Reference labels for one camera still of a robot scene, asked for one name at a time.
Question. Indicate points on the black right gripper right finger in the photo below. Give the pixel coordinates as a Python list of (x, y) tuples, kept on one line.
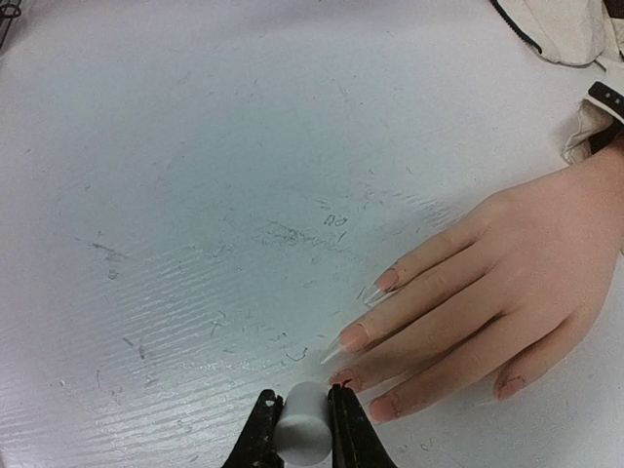
[(355, 443)]

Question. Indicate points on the beige jacket with black lining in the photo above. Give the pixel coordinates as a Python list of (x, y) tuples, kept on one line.
[(577, 34)]

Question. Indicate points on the white nail polish cap brush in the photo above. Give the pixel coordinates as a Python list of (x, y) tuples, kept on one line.
[(303, 435)]

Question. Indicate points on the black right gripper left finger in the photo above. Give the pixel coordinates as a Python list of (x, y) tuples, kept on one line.
[(255, 445)]

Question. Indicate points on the mannequin hand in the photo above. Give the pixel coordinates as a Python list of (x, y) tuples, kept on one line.
[(510, 290)]

